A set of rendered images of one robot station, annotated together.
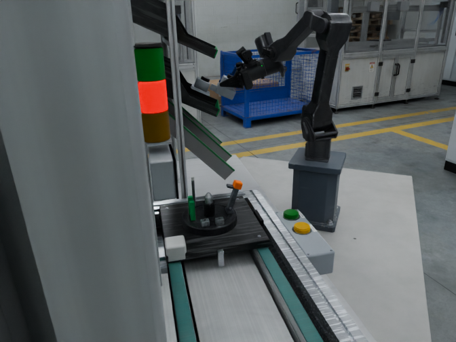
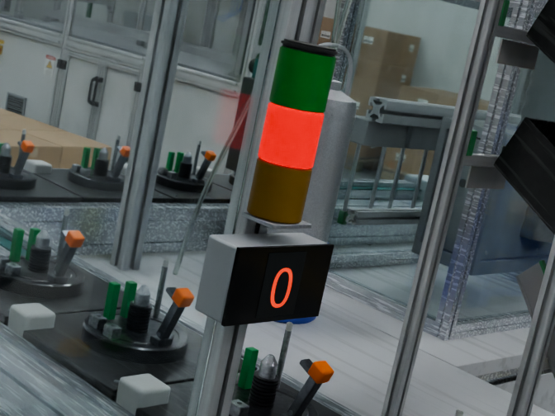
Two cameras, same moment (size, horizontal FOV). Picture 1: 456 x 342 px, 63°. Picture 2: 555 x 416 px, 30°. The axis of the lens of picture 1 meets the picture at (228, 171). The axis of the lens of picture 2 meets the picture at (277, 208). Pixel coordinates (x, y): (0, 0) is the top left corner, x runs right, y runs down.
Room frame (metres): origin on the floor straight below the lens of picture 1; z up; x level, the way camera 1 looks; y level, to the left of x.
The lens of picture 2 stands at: (0.11, -0.63, 1.45)
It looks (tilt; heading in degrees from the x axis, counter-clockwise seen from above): 11 degrees down; 56
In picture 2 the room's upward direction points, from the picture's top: 12 degrees clockwise
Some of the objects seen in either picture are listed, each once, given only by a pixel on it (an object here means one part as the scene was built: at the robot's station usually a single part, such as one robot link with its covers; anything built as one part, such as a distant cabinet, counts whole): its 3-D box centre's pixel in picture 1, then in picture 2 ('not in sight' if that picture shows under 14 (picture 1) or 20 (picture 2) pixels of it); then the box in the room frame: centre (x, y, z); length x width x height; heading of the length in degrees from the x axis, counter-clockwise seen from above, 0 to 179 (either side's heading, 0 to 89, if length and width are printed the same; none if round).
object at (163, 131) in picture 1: (154, 124); (279, 189); (0.61, 0.12, 1.28); 0.05 x 0.05 x 0.05
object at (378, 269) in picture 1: (297, 218); not in sight; (1.04, -0.22, 0.84); 0.90 x 0.70 x 0.03; 157
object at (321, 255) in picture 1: (300, 239); not in sight; (0.79, -0.18, 0.93); 0.21 x 0.07 x 0.06; 13
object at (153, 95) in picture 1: (151, 95); (291, 134); (0.61, 0.12, 1.33); 0.05 x 0.05 x 0.05
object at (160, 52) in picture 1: (148, 63); (302, 78); (0.61, 0.12, 1.38); 0.05 x 0.05 x 0.05
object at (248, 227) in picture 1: (210, 224); not in sight; (0.82, 0.05, 0.96); 0.24 x 0.24 x 0.02; 13
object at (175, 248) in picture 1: (175, 248); not in sight; (0.71, 0.12, 0.97); 0.05 x 0.05 x 0.04; 13
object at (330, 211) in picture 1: (315, 188); not in sight; (1.02, -0.27, 0.96); 0.15 x 0.15 x 0.20; 67
